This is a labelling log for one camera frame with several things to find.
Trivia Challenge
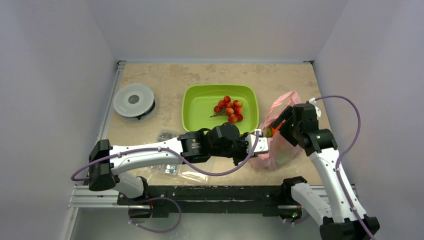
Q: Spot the pink plastic bag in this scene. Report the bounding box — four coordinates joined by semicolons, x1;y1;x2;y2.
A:
249;91;301;170

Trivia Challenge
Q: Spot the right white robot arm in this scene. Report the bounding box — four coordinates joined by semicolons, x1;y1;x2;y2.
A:
271;103;380;240

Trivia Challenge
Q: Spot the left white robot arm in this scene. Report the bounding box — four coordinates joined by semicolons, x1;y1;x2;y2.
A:
88;123;262;205

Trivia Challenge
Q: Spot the orange fake fruit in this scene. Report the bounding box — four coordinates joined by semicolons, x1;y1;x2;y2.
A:
270;120;286;136

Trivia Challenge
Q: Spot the red fake cherry bunch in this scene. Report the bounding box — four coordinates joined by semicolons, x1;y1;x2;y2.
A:
210;95;244;124

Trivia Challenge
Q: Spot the green fake fruit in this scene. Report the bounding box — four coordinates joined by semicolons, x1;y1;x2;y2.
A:
266;127;273;138

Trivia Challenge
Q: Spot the green plastic tray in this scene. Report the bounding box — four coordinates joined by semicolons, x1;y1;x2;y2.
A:
181;84;260;133

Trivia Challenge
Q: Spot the clear screw organizer box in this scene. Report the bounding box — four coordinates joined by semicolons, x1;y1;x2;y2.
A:
148;129;213;185

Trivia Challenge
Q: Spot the grey filament spool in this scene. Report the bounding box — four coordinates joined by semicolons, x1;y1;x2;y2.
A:
112;83;156;123

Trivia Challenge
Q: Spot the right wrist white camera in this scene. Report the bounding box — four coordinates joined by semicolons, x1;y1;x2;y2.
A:
307;97;322;119

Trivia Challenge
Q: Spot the wrist white camera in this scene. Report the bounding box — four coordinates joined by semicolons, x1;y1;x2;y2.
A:
307;97;322;119
251;129;270;155

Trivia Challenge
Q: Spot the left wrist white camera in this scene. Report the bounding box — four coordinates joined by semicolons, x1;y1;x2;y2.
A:
251;129;270;155

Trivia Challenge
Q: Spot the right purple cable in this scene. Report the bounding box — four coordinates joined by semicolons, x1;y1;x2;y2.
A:
309;95;377;240

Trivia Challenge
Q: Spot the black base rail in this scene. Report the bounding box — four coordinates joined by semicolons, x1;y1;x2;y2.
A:
117;185;302;219

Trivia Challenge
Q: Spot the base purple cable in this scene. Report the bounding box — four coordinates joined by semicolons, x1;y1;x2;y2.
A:
127;194;184;233

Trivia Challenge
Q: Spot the aluminium frame rail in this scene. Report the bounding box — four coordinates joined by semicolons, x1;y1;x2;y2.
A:
68;60;127;210

